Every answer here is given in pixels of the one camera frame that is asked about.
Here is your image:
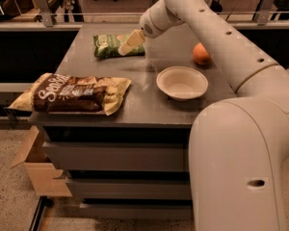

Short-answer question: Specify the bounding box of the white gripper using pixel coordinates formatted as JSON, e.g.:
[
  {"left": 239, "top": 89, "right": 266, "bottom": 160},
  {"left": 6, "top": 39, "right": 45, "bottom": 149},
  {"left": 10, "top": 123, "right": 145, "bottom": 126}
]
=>
[{"left": 118, "top": 0, "right": 183, "bottom": 56}]

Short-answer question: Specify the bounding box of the green jalapeno chip bag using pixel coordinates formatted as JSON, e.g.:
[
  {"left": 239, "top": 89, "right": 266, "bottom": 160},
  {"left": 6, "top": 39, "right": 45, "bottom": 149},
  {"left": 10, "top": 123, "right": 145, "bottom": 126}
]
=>
[{"left": 92, "top": 33, "right": 146, "bottom": 61}]

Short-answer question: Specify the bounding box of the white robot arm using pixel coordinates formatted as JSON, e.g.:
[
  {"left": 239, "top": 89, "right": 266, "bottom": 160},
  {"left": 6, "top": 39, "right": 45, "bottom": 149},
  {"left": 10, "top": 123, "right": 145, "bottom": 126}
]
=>
[{"left": 120, "top": 0, "right": 289, "bottom": 231}]

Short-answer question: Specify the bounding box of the brown sea salt chip bag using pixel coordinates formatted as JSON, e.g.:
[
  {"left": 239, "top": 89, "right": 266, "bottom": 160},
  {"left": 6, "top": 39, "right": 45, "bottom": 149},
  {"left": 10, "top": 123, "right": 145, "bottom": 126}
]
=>
[{"left": 9, "top": 73, "right": 131, "bottom": 116}]

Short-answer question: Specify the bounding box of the white paper bowl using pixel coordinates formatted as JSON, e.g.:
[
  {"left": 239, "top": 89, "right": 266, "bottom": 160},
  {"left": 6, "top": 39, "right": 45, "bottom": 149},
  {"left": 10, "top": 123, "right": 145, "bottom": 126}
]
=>
[{"left": 156, "top": 66, "right": 208, "bottom": 101}]

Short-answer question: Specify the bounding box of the orange fruit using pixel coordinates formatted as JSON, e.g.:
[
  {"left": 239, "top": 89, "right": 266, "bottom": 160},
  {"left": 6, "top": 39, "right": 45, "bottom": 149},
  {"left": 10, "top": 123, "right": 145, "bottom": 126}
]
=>
[{"left": 192, "top": 42, "right": 212, "bottom": 65}]

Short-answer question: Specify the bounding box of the grey drawer cabinet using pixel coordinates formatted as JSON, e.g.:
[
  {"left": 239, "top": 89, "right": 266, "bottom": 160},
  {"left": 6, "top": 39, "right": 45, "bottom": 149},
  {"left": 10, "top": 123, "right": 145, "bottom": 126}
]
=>
[{"left": 30, "top": 24, "right": 234, "bottom": 219}]

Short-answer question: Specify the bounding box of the metal railing with posts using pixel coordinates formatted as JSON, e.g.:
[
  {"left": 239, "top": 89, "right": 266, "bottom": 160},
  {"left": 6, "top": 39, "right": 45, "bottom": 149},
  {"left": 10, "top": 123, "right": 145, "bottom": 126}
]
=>
[{"left": 0, "top": 0, "right": 289, "bottom": 22}]

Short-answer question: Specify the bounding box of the cardboard box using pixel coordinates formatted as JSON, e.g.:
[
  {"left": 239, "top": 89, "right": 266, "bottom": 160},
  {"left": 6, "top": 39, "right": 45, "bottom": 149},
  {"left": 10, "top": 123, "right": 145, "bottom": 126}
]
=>
[{"left": 11, "top": 126, "right": 71, "bottom": 197}]

